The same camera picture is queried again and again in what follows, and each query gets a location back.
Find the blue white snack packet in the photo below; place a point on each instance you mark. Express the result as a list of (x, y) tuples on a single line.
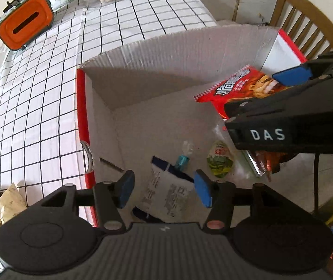
[(169, 192)]

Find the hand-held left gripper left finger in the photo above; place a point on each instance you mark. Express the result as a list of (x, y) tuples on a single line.
[(125, 188)]

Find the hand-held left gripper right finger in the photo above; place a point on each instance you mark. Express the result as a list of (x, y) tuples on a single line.
[(203, 191)]

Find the teal candy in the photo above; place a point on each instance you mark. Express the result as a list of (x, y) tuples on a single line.
[(181, 162)]

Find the red cardboard box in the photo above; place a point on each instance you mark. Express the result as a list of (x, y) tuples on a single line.
[(154, 93)]

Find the orange brown snack packet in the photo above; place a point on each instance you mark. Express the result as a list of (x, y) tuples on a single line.
[(267, 163)]

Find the red snack packet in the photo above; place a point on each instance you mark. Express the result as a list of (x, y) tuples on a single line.
[(236, 90)]

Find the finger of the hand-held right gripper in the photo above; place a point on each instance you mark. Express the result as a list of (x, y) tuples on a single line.
[(291, 74), (300, 99)]

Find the orange tissue box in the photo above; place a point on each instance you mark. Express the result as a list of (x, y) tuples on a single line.
[(23, 23)]

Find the cream snack packet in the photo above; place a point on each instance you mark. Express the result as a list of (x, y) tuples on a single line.
[(10, 202)]

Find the wooden slat-back chair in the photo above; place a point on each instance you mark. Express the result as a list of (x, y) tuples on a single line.
[(309, 20)]

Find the green egg-shaped snack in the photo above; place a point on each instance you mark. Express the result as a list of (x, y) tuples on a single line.
[(219, 159)]

